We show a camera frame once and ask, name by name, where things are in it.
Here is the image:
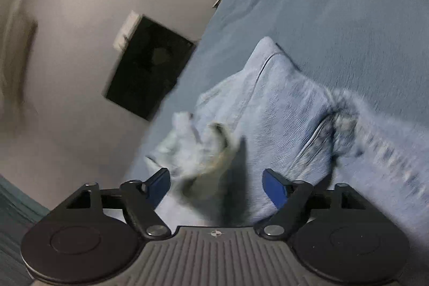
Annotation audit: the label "teal curtain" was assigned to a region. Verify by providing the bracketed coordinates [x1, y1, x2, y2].
[0, 174, 51, 286]

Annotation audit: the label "black floor mat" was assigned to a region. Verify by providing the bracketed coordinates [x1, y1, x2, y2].
[102, 14, 197, 122]

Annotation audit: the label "blue fleece blanket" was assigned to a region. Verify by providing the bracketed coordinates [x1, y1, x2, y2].
[129, 0, 429, 240]

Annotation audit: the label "light blue denim jeans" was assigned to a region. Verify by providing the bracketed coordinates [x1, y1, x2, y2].
[146, 36, 429, 240]

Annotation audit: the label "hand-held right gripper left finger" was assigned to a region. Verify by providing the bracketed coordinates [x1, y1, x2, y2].
[65, 167, 172, 240]

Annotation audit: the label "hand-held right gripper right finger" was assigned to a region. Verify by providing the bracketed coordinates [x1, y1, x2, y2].
[254, 168, 367, 239]

